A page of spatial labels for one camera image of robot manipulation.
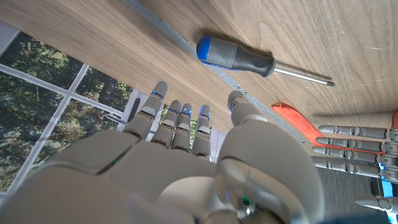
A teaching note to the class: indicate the printed window backdrop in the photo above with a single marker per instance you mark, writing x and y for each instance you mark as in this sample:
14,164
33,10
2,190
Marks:
40,93

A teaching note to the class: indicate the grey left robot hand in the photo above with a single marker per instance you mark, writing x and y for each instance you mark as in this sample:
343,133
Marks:
351,144

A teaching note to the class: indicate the orange ribbon roll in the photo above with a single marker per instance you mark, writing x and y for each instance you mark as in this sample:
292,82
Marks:
295,119

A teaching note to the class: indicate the grey tape outline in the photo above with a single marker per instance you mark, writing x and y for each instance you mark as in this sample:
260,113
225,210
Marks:
174,34

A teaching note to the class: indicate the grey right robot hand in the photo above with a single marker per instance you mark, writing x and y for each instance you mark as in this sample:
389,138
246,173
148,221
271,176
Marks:
155,180

